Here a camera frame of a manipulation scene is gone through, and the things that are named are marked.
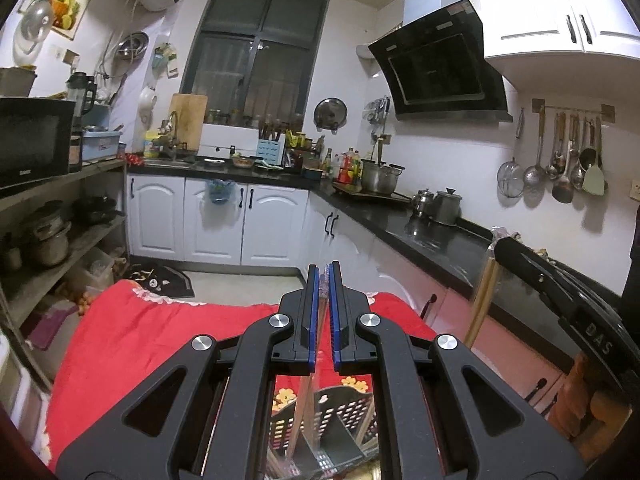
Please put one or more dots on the brown patterned plush toy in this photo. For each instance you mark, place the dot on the brown patterned plush toy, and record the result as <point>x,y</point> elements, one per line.
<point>546,254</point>

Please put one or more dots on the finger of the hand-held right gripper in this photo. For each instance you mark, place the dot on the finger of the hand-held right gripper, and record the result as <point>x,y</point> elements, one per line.
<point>535,272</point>

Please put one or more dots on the black frying pan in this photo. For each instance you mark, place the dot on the black frying pan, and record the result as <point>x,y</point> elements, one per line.
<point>97,210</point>

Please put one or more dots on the framed fruit picture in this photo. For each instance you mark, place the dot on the framed fruit picture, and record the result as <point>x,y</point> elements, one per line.
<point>62,0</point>

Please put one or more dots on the glass pot lid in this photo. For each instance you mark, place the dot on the glass pot lid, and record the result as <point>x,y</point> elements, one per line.
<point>32,27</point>

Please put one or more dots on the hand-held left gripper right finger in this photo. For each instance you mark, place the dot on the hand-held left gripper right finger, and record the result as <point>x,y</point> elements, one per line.
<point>334,320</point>

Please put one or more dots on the black range hood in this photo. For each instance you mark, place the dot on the black range hood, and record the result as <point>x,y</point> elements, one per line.
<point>440,75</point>

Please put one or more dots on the row of hanging kitchen utensils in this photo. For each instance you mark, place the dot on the row of hanging kitchen utensils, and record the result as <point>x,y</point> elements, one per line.
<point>560,175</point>

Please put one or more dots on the wooden cutting board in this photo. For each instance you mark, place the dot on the wooden cutting board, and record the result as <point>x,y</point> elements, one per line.
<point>189,120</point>

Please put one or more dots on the black blender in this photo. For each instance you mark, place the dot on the black blender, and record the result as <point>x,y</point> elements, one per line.
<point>81,92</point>

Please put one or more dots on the wall sponge holder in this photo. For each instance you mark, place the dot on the wall sponge holder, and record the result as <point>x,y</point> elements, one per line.
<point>165,60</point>

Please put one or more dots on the person's right hand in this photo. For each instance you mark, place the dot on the person's right hand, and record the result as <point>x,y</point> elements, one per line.
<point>580,390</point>

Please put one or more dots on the white countertop box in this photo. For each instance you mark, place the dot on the white countertop box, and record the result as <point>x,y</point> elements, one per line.
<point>227,140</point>

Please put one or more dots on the black microwave oven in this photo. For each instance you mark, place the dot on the black microwave oven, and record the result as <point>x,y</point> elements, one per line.
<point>35,140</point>

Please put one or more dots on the metal shelf rack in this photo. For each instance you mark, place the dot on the metal shelf rack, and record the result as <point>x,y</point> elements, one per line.
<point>65,177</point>

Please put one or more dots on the white plastic drawer unit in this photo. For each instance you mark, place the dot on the white plastic drawer unit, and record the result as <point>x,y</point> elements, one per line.
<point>12,375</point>

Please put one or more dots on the black kitchen countertop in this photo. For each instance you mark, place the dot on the black kitchen countertop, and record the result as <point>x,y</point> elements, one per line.
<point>425,235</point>

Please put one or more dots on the blue plastic basket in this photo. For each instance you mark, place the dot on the blue plastic basket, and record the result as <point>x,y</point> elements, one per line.
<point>102,145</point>

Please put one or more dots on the small steel kettle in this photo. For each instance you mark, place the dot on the small steel kettle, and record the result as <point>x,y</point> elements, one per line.
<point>422,204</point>

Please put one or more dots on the dark framed window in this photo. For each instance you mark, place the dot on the dark framed window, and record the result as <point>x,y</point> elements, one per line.
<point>255,55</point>

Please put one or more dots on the red floral blanket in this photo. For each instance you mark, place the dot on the red floral blanket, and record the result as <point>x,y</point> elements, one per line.
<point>125,340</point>

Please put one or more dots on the white base cabinets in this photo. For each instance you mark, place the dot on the white base cabinets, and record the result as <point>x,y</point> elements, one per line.
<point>160,220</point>

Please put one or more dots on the stacked steel pots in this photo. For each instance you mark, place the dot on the stacked steel pots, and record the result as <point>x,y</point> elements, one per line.
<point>47,240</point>

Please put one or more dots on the stainless steel stockpot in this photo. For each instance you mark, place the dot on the stainless steel stockpot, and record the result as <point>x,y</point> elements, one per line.
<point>380,177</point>

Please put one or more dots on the blue plastic bag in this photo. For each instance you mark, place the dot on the blue plastic bag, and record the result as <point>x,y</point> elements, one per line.
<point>221,191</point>

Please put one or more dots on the yellow container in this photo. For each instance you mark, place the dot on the yellow container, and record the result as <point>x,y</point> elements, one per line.
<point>151,146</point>

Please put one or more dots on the dark green plastic utensil holder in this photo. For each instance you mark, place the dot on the dark green plastic utensil holder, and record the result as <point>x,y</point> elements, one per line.
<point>345,420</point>

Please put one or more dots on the grey box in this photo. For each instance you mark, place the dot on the grey box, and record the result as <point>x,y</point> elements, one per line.
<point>17,82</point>

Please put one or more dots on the dark patterned doormat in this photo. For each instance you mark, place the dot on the dark patterned doormat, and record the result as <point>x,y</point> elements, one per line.
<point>160,281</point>

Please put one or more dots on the white hanging pot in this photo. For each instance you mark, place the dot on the white hanging pot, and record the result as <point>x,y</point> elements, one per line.
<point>147,105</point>

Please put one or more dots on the wall utensil rail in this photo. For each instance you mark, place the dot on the wall utensil rail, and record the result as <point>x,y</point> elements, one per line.
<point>575,107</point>

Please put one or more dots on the white wall cabinet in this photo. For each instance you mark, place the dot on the white wall cabinet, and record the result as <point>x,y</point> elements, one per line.
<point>545,10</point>

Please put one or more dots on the steel pot lid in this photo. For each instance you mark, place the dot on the steel pot lid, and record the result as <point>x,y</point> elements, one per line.
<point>330,114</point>

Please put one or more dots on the hanging steel bowl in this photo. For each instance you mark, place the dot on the hanging steel bowl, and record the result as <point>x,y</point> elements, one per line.
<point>132,46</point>

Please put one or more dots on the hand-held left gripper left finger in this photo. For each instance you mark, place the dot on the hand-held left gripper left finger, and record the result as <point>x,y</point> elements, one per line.
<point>314,320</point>

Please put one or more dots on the plastic-wrapped chopstick pair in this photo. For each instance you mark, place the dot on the plastic-wrapped chopstick pair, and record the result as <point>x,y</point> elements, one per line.
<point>305,410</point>
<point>482,295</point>

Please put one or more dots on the cooking oil bottles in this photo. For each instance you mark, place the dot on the cooking oil bottles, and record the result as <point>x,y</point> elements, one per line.
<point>350,167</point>

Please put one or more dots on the blue knife block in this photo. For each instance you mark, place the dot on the blue knife block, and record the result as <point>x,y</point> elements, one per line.
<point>270,149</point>

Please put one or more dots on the sink faucet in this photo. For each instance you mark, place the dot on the sink faucet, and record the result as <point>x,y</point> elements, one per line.
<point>172,127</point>

